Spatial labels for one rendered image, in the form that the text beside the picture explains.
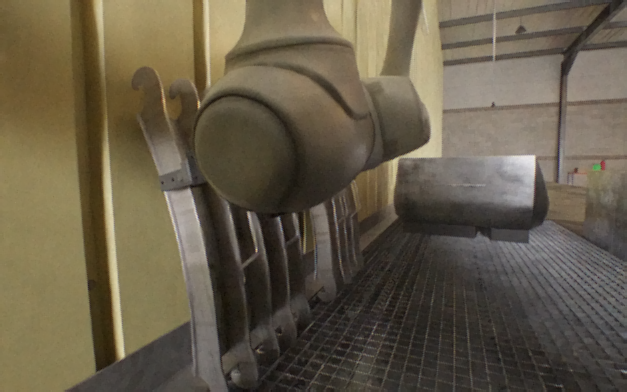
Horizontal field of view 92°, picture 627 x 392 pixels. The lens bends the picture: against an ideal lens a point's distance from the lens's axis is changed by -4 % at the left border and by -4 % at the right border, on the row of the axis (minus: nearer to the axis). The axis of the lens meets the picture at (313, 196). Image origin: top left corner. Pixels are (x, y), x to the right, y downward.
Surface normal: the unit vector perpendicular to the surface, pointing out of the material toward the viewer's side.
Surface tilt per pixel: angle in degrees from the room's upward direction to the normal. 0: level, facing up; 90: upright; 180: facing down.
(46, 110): 90
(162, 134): 90
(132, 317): 90
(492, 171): 92
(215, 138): 109
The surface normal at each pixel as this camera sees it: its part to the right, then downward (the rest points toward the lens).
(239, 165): -0.34, 0.40
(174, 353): 0.91, 0.03
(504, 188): -0.55, 0.07
